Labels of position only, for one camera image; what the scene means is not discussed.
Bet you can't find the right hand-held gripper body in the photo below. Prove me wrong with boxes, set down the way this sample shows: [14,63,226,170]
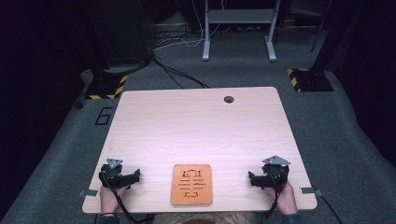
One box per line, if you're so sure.
[261,155,291,193]

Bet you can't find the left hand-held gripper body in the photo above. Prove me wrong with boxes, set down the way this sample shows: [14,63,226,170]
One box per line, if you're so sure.
[98,158,129,189]

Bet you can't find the person's left hand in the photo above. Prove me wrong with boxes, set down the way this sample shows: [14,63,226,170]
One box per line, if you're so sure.
[99,184,129,217]

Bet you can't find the person's right hand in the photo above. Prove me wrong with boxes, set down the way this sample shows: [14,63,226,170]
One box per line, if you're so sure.
[270,181,299,217]

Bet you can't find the orange carved board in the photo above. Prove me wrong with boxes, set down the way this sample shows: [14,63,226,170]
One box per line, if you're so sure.
[170,163,214,206]

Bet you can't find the person's beige pants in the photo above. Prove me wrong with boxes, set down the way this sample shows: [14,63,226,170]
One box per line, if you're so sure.
[151,211,260,224]

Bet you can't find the black striped stand base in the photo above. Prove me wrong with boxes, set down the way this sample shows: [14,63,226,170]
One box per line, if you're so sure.
[287,67,335,93]
[84,73,129,101]

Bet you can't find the large black cabinet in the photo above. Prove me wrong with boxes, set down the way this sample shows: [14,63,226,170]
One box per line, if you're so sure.
[81,0,154,71]

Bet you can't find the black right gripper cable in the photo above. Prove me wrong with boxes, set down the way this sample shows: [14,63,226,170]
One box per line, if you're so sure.
[264,169,283,220]

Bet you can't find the grey metal table bracket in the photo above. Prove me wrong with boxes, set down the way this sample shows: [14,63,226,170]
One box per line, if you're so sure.
[78,189,99,198]
[298,186,324,198]

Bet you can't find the black bracket cable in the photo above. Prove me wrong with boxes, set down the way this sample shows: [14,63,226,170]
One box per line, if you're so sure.
[319,193,345,224]

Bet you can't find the black floor cables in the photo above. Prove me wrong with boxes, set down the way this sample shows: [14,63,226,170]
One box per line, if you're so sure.
[150,54,210,90]

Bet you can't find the white floor cables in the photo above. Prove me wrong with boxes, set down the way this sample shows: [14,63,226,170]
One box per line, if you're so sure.
[152,0,222,52]

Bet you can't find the white metal desk frame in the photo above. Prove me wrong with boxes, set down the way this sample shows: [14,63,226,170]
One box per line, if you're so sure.
[201,0,282,63]

